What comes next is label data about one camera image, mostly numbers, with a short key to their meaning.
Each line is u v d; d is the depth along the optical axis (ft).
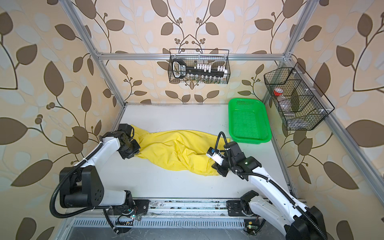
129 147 2.40
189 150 2.93
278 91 2.64
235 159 1.96
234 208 2.41
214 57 2.99
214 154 2.23
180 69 2.77
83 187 1.39
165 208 2.48
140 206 2.48
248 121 3.58
